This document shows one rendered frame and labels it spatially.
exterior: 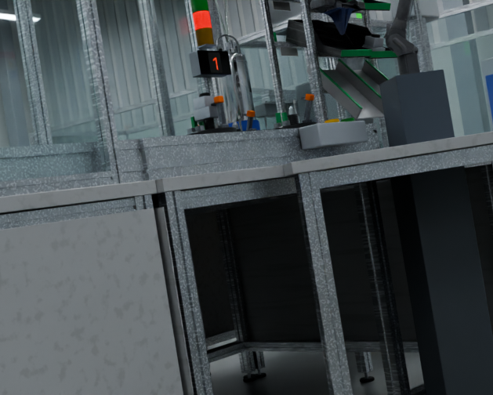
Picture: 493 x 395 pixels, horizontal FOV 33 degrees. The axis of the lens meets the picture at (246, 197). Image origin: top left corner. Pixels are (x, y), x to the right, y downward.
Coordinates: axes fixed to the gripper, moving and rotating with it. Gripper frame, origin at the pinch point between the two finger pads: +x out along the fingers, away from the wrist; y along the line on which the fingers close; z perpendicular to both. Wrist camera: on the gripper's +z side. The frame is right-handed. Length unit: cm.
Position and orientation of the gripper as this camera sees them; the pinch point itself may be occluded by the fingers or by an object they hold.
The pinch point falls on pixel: (340, 22)
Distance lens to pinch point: 245.2
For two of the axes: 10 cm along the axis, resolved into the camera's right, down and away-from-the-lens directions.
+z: -7.0, 1.1, 7.0
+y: -7.0, 0.9, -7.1
